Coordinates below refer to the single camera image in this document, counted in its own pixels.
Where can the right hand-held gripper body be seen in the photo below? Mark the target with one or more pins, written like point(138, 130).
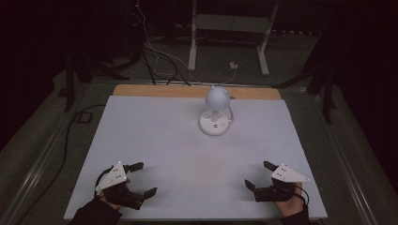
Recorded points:
point(286, 175)

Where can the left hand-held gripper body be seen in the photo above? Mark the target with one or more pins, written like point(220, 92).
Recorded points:
point(114, 178)

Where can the person's left hand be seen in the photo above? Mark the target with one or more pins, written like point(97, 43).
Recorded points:
point(110, 203)

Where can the person's right hand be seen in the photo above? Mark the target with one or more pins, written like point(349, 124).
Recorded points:
point(292, 206)

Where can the white table cover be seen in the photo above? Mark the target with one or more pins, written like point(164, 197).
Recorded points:
point(175, 162)

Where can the round white power socket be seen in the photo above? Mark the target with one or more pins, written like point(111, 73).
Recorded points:
point(208, 126)

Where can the white dome night lamp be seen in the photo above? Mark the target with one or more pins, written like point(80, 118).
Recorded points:
point(217, 98)

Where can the black tripod stand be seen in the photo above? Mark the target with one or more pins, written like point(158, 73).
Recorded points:
point(70, 81)
point(327, 90)

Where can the white plug adapter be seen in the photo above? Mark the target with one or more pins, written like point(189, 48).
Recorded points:
point(233, 65)

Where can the white metal stand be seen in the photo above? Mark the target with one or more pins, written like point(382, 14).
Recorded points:
point(231, 23)

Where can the metal floor rail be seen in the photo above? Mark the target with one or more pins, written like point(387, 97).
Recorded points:
point(34, 175)
point(344, 162)

